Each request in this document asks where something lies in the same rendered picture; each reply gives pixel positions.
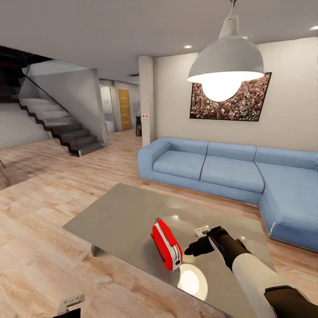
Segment radio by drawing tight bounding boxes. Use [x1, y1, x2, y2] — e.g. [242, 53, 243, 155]
[151, 219, 182, 271]

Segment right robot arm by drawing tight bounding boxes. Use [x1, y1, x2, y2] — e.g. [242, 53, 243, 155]
[184, 226, 318, 318]

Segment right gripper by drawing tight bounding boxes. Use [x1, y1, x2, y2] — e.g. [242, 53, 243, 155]
[184, 238, 211, 257]

